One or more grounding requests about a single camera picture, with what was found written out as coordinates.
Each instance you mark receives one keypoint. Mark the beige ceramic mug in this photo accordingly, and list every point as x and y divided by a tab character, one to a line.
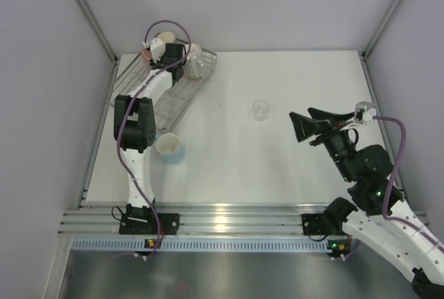
167	37

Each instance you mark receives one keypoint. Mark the aluminium frame post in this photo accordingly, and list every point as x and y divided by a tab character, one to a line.
382	27
93	23

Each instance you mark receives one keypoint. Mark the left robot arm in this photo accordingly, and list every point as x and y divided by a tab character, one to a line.
134	120

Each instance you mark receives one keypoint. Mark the clear glass cup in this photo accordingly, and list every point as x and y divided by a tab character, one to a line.
261	109

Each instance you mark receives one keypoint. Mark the pink cartoon mug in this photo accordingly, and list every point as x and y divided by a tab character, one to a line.
146	57

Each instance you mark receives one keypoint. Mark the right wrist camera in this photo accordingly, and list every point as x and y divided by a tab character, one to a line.
364	113

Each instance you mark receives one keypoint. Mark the white mug orange inside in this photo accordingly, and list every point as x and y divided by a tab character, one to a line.
194	64

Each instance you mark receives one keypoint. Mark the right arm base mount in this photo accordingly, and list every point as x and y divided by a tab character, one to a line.
330	221

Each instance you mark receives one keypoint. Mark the light blue mug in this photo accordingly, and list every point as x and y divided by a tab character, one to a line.
170	148

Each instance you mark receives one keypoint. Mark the perforated cable tray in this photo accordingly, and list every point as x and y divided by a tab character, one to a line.
195	245

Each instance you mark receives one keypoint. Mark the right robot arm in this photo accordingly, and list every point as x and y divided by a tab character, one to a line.
376	214

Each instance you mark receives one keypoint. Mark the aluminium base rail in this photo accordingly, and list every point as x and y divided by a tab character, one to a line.
212	220

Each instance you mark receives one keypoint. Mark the right aluminium frame post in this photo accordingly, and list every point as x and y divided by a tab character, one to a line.
382	27

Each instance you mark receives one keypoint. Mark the left aluminium frame post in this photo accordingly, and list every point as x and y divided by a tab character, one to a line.
93	23

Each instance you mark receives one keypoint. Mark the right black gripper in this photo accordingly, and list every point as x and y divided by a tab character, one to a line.
305	127

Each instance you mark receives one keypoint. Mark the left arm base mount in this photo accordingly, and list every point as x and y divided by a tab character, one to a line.
139	221

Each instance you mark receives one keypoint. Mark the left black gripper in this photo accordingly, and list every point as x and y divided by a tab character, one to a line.
158	62

